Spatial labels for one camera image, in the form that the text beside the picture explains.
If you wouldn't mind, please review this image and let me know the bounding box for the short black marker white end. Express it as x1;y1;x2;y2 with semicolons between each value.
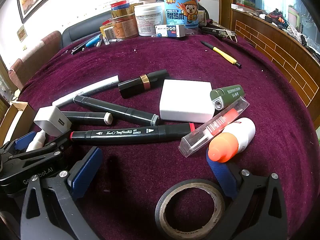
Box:
61;111;114;126

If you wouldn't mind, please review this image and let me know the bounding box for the white wall charger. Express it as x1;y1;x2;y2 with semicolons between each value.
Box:
33;105;72;137

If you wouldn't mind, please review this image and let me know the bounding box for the black metal stapler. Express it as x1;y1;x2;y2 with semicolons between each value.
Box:
201;26;237;42

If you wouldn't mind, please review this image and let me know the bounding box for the white marker pen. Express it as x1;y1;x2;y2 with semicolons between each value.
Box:
52;75;121;107

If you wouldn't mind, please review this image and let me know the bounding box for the black marker with red ends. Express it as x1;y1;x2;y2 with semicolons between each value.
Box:
69;123;196;146

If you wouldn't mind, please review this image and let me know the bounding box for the wooden cabinet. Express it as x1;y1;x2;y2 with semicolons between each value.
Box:
231;8;320;128

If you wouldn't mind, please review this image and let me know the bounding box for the large clear jar blue label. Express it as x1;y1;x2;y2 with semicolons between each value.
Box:
163;0;200;36

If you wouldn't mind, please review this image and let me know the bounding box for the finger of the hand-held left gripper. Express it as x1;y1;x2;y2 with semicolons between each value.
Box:
0;131;37;156
9;129;73;162

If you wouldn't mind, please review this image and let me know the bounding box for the cardboard box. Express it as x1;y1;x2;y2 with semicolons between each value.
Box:
0;101;36;146

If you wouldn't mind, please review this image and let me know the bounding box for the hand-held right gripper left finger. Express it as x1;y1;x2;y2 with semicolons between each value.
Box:
20;146;103;240

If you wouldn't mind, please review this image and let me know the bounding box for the black marker with grey ends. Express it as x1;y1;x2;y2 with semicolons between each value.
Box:
72;95;160;126

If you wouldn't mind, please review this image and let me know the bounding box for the brown upholstered chair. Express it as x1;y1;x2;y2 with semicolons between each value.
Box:
8;30;62;91

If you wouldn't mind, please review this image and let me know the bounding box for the clear case with red pen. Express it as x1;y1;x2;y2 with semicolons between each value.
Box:
178;96;250;158

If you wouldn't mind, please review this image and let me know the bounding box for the white bottle with orange cap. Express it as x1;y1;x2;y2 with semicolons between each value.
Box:
208;117;256;163

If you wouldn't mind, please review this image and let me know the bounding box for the maroon tablecloth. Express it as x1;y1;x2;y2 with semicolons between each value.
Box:
10;31;320;240

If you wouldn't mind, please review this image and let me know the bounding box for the black tape roll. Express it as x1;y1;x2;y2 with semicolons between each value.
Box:
154;179;226;240

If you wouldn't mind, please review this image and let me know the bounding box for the white plastic jar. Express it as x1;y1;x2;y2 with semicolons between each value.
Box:
134;3;163;37

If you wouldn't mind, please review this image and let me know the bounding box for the white square box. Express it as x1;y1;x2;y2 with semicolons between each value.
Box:
159;79;215;124

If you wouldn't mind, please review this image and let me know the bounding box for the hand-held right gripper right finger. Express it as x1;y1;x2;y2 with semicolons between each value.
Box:
206;149;288;240

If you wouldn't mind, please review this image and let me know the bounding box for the yellow and black pen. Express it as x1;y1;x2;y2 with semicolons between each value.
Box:
200;40;242;69

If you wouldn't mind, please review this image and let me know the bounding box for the black lipstick with gold band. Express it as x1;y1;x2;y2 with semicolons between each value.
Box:
117;69;170;99

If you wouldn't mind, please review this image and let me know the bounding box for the small white medicine box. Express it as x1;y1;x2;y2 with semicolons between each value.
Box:
154;24;187;38

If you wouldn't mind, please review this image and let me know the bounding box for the black clip tool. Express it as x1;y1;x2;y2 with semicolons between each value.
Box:
71;43;87;56

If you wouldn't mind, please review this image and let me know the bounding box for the clear jar with orange label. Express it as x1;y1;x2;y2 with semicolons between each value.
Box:
111;12;138;40

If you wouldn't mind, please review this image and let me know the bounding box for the small white dropper bottle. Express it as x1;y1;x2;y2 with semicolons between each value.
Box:
25;129;47;153

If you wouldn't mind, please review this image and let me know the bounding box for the black leather chair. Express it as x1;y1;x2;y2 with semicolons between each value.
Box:
61;12;112;48

